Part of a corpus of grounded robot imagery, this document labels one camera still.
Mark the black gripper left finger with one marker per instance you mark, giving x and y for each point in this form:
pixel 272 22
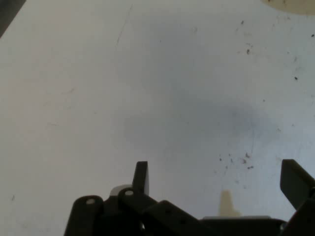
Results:
pixel 128 216

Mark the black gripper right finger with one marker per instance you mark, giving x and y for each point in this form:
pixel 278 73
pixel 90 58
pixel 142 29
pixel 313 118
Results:
pixel 299 189

